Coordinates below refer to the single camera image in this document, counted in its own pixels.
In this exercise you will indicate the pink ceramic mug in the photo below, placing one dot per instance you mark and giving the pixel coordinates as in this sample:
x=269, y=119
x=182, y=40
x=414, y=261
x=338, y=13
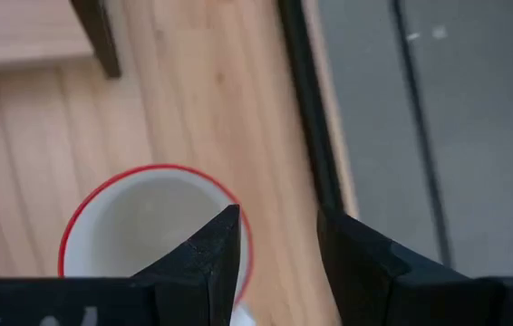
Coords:
x=138, y=217

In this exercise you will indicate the wooden shelf with black frame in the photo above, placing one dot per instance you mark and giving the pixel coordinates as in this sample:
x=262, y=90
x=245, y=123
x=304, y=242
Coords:
x=21, y=31

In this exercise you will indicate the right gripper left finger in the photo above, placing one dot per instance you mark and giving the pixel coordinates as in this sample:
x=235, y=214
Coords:
x=170, y=294

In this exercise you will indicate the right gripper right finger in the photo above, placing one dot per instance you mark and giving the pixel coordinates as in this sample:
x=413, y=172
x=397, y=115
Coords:
x=397, y=290

